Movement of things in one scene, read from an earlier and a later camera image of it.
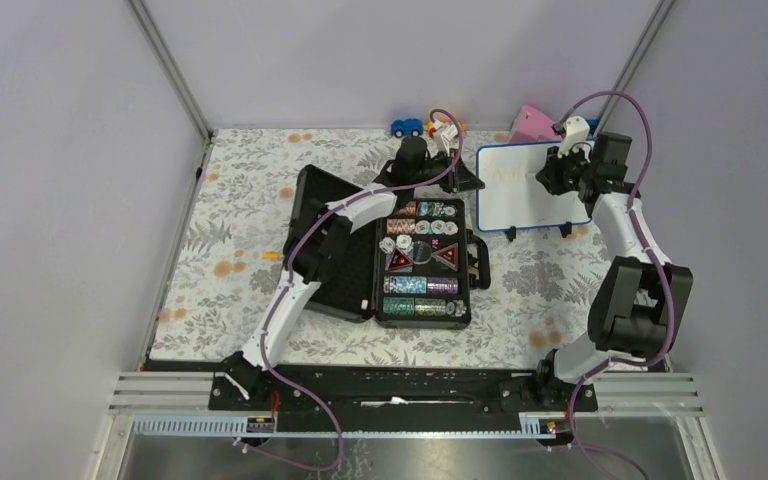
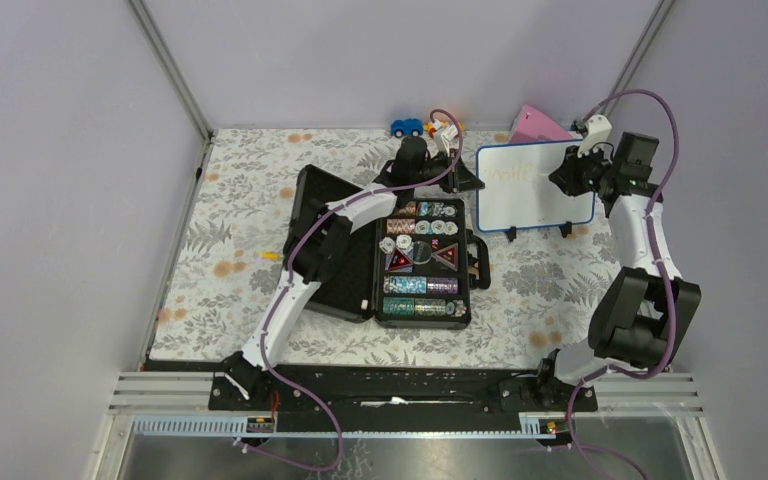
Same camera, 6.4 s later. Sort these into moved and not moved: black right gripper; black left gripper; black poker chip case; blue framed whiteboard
Moved: black right gripper
Not moved: blue framed whiteboard; black poker chip case; black left gripper
